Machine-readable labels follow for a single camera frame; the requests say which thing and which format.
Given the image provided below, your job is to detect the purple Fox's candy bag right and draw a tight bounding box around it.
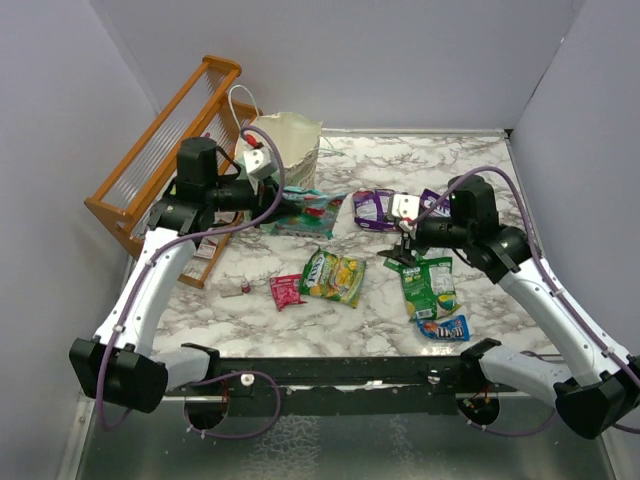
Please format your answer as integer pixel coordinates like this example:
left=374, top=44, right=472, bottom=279
left=420, top=189, right=451, bottom=217

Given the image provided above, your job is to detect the green candy bag back side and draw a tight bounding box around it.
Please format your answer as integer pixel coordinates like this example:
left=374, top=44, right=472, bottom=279
left=399, top=257, right=460, bottom=322

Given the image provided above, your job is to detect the red white small card box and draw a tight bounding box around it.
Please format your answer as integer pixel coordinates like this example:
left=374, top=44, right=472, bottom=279
left=194, top=237, right=217, bottom=260

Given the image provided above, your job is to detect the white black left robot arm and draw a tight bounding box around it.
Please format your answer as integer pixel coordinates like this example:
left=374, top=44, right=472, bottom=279
left=69, top=126, right=285, bottom=413

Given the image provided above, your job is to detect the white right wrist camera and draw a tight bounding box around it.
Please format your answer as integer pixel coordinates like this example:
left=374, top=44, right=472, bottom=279
left=387, top=193, right=420, bottom=233

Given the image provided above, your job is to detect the green paper gift bag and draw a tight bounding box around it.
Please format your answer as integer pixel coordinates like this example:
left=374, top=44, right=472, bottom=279
left=227, top=85, right=343, bottom=188

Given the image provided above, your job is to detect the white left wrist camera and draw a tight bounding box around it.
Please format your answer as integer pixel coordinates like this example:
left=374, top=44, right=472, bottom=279
left=243, top=147, right=278, bottom=181

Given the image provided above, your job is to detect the purple fox's candy bag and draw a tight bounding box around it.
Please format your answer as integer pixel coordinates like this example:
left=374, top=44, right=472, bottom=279
left=352, top=189, right=396, bottom=232
left=420, top=189, right=451, bottom=217

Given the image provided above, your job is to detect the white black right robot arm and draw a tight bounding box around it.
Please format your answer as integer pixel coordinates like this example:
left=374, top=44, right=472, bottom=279
left=385, top=170, right=639, bottom=439

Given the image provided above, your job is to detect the blue M&M's packet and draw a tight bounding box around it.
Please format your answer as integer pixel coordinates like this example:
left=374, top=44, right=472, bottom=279
left=417, top=315, right=471, bottom=341

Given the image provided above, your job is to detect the small beige eraser block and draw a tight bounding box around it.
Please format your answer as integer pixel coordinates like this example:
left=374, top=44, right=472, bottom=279
left=220, top=286, right=244, bottom=298

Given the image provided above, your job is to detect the green Fox's bag under gripper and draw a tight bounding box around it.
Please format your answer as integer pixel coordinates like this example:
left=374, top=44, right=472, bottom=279
left=383, top=257, right=426, bottom=273

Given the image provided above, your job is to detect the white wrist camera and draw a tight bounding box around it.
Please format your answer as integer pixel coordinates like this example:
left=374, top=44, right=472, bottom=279
left=243, top=147, right=278, bottom=181
left=387, top=193, right=420, bottom=233

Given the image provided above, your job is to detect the black front mounting rail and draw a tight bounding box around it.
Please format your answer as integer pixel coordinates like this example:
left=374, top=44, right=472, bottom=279
left=164, top=342, right=521, bottom=417

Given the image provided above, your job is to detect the purple Fox's candy bag left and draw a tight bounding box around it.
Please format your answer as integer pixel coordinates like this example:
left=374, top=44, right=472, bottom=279
left=352, top=189, right=396, bottom=232

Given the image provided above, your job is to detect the green yellow Fox's spring tea bag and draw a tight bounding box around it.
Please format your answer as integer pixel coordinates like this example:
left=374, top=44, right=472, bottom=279
left=298, top=248, right=367, bottom=308

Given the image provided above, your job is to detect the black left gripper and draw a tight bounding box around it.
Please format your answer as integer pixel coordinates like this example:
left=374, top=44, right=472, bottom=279
left=208, top=174, right=304, bottom=228

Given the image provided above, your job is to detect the wooden rack with clear slats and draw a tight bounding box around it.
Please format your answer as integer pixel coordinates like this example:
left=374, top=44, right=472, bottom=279
left=85, top=56, right=260, bottom=259

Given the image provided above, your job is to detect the teal red Fox's mint bag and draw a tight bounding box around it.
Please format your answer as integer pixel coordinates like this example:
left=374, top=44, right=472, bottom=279
left=264, top=186, right=347, bottom=239

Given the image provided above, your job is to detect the pink red snack packet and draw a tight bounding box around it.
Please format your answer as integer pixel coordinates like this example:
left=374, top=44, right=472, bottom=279
left=269, top=274, right=305, bottom=312

